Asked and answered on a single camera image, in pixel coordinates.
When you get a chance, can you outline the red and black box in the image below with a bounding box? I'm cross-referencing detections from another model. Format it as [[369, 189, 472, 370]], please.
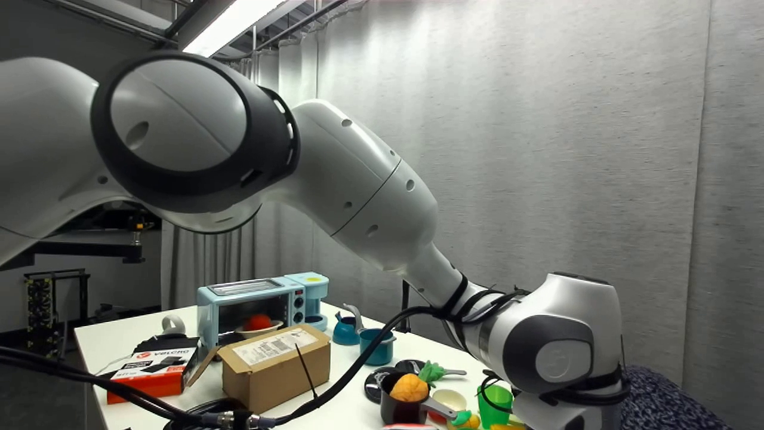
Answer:
[[104, 345, 198, 406]]

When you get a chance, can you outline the black plastic tray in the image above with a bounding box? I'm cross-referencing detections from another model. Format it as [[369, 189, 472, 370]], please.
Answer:
[[159, 395, 269, 430]]

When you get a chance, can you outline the grey tape roll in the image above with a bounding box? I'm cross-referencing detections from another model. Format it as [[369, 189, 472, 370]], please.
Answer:
[[159, 312, 189, 336]]

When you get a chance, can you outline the black bowl with fruit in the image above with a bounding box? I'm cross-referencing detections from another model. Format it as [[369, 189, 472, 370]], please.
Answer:
[[378, 370, 435, 428]]

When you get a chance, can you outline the teal toy pot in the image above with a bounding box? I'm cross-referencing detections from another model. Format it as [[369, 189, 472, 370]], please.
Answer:
[[358, 327, 399, 368]]

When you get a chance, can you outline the dark blue speckled cloth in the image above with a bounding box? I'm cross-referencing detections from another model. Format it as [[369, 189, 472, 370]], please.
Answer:
[[617, 362, 728, 430]]

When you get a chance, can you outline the black toy pan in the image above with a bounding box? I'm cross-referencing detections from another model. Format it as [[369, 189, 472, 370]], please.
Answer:
[[364, 357, 429, 406]]

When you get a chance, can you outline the green plastic cup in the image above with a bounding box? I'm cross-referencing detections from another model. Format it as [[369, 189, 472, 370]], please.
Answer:
[[476, 381, 515, 430]]

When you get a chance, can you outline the brown cardboard box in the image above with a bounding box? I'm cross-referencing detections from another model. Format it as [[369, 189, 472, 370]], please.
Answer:
[[214, 323, 334, 418]]

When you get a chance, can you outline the light blue toy oven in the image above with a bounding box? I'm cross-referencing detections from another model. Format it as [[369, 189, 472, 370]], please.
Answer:
[[196, 270, 332, 345]]

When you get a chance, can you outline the green toy vegetable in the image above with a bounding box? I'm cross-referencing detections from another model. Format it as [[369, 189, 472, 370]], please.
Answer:
[[418, 361, 448, 387]]

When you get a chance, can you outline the teal toy kettle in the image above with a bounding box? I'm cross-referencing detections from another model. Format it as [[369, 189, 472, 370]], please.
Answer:
[[329, 307, 364, 349]]

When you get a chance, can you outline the ceiling light strip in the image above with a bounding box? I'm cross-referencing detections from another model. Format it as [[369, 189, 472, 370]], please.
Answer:
[[178, 0, 287, 61]]

